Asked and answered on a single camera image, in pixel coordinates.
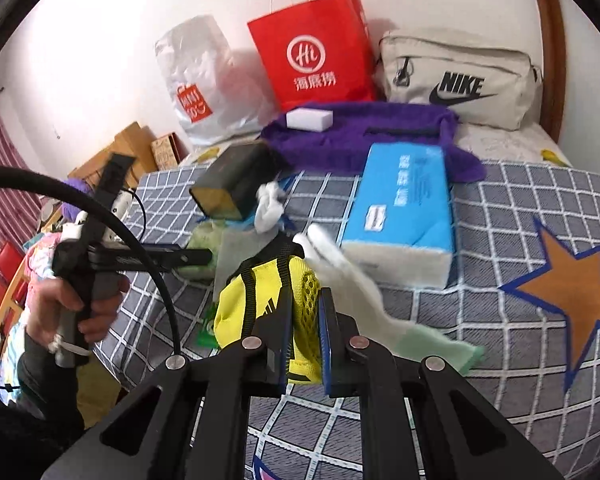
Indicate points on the dark tin box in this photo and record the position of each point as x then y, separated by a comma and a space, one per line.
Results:
240, 175

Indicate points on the person's left forearm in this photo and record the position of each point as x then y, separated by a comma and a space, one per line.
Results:
45, 380

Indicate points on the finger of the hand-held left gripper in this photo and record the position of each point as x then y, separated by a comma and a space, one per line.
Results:
190, 257

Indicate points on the patterned cardboard box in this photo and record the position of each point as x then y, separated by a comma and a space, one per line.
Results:
166, 152

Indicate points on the white bird print bedsheet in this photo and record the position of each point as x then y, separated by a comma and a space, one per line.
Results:
500, 142

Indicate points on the light green packet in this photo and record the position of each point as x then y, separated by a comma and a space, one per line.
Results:
200, 241

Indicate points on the pile of colourful clothes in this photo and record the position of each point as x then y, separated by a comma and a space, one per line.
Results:
40, 265

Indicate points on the white plastic shopping bag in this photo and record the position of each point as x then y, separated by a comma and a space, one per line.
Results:
205, 60

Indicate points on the yellow mesh pouch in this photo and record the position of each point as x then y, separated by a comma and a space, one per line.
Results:
235, 310

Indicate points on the person's left hand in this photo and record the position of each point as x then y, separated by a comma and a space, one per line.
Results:
42, 310

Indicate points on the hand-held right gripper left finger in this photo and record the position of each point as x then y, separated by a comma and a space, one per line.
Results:
283, 345

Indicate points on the wooden headboard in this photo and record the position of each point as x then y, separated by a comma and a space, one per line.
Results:
547, 35

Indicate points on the blue tissue pack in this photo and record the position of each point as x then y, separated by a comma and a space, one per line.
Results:
400, 195

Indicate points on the red striped curtain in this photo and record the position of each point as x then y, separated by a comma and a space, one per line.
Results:
0, 170

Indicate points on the green flat packet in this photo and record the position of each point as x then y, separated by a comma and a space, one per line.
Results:
206, 332

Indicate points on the purple plush toy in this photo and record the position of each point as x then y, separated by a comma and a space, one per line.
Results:
75, 186

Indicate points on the red paper bag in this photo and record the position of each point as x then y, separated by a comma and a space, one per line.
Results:
361, 17
305, 40

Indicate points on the beige zipped bag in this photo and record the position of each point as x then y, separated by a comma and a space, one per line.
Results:
480, 60

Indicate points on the grey checked blanket with stars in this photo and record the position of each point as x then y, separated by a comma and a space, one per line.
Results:
505, 210

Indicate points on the white glove with green cuff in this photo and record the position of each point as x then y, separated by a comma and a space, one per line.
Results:
360, 285

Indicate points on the purple towel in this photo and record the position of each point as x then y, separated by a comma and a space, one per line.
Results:
340, 145

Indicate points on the wooden crate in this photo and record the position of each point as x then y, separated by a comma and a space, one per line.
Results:
125, 145

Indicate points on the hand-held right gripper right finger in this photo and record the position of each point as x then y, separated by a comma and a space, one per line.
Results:
325, 345

